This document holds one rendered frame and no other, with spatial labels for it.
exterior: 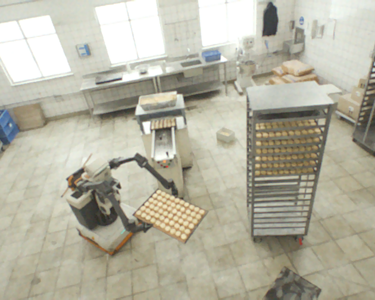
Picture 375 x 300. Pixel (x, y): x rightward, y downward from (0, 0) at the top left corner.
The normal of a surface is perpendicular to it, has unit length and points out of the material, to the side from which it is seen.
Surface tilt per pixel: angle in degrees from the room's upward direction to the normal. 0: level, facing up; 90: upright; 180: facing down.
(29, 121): 67
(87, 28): 90
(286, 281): 0
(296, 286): 0
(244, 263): 0
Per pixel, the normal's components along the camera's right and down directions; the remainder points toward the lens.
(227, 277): -0.13, -0.81
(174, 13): 0.20, 0.55
